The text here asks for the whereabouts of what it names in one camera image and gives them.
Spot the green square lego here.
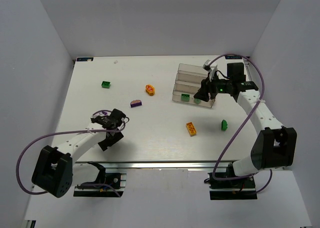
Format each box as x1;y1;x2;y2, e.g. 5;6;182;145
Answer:
180;93;190;103

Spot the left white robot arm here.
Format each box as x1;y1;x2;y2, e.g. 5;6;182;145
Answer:
31;109;129;198

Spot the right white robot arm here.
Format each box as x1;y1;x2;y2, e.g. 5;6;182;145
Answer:
193;61;297;179

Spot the clear tiered container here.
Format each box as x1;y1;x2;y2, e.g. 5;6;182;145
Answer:
172;63;215;108

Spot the purple rounded lego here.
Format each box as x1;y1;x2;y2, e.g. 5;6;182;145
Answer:
130;99;143;108

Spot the right blue label sticker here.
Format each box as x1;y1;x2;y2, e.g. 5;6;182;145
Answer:
224;55;243;60

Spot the blue label sticker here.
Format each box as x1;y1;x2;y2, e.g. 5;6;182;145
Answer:
224;55;243;60
76;57;94;62

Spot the green rounded lego right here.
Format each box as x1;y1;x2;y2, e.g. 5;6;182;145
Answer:
221;119;228;131

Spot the yellow rectangular lego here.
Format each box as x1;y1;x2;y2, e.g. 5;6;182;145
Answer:
186;122;197;137

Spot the orange rounded lego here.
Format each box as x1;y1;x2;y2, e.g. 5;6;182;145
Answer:
145;84;155;96

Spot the left blue label sticker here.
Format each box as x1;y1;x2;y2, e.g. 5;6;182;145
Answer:
76;57;94;62

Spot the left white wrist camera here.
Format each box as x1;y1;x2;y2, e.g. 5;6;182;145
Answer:
90;114;104;123

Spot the aluminium table rail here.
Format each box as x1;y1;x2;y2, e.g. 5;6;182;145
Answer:
46;160;266;171

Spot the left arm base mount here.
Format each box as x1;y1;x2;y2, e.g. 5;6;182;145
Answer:
72;162;127;198

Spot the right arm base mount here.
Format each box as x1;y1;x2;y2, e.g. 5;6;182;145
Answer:
203;172;258;201

